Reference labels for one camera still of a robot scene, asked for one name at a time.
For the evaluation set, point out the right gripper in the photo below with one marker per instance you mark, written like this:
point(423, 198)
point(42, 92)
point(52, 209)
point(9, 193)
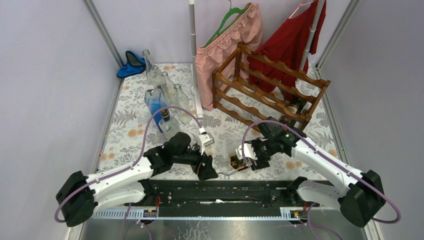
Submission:
point(258, 164)

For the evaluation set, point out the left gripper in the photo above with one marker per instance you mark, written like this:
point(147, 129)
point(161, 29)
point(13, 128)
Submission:
point(207, 172)

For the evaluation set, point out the clear square liquor bottle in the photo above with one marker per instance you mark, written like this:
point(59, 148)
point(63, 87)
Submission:
point(236, 165)

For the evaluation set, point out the dark green wine bottle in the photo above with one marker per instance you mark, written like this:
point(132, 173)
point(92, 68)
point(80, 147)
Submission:
point(296, 106)

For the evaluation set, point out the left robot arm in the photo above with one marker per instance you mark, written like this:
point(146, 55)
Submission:
point(81, 195)

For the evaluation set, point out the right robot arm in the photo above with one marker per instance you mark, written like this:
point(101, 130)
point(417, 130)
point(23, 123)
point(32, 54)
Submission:
point(356, 194)

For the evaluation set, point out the clear liquor bottle gold label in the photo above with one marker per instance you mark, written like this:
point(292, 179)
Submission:
point(168, 124)

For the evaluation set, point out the blue glass bottle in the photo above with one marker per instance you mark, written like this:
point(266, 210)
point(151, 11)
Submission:
point(154, 99)

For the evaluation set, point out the clear glass bottle tall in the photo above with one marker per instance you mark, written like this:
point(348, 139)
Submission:
point(153, 74)

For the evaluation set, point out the white pole base foot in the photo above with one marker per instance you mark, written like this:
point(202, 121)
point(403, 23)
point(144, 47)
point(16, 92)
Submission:
point(198, 104)

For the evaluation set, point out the red garment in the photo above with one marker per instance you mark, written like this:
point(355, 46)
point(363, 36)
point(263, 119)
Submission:
point(287, 45)

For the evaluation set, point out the floral tablecloth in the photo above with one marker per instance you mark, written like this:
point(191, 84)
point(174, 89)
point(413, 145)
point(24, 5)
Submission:
point(130, 133)

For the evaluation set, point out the pink skirt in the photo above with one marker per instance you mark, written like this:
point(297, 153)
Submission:
point(248, 29)

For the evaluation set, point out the blue cloth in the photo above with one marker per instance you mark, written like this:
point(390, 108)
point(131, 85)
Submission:
point(134, 65)

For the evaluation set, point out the green clothes hanger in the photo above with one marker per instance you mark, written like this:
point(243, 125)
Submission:
point(223, 27)

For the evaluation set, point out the pink clothes hanger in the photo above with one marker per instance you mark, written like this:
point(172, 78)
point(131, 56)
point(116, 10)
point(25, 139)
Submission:
point(303, 5)

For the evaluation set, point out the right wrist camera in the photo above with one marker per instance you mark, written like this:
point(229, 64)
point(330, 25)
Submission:
point(246, 153)

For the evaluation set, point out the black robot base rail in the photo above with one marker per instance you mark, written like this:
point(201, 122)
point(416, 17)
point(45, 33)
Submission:
point(221, 198)

